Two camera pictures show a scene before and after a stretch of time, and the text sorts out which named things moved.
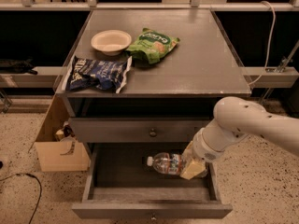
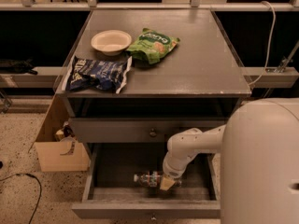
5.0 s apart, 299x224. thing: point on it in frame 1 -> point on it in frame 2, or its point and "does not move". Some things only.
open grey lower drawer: [119, 183] does not move
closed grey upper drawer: [136, 130] does not move
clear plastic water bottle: [170, 163] -> [151, 179]
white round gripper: [205, 151] -> [171, 173]
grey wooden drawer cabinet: [148, 77] does not move
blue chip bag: [88, 74] does not move
